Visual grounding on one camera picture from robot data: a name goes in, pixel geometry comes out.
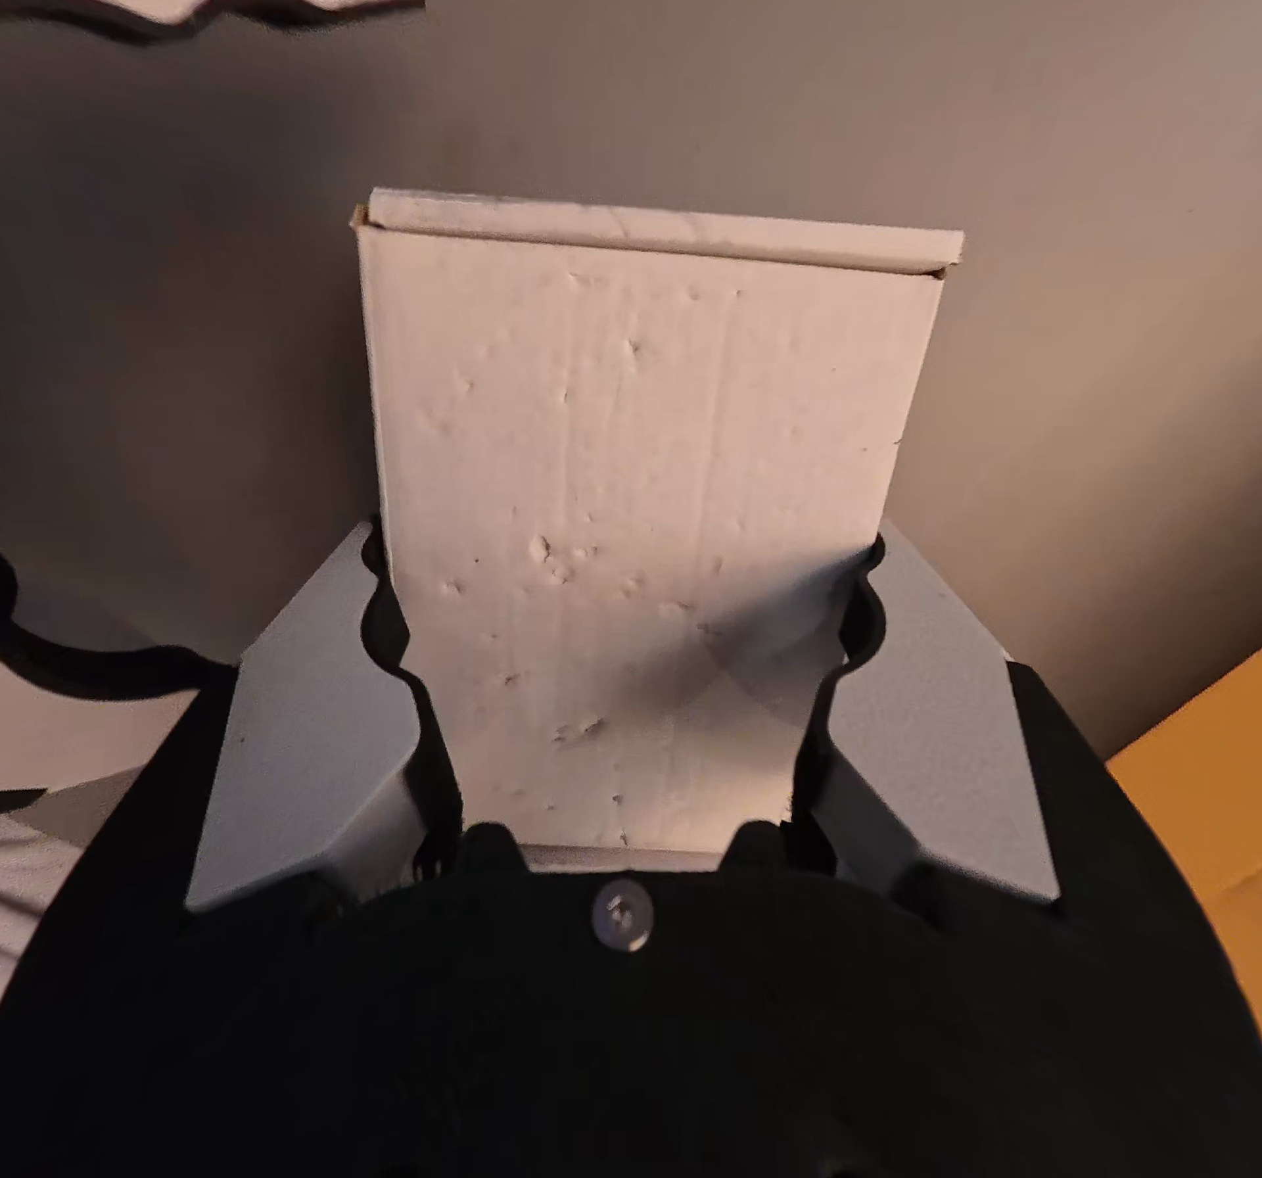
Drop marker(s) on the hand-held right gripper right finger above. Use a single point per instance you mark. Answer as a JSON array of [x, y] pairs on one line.
[[936, 733]]

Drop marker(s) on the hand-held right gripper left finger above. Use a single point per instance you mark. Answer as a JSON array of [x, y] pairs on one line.
[[316, 733]]

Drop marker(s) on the yellow plastic bin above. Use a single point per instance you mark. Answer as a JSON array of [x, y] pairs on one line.
[[1192, 803]]

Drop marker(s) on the white cardboard box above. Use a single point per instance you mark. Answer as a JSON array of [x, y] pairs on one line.
[[640, 457]]

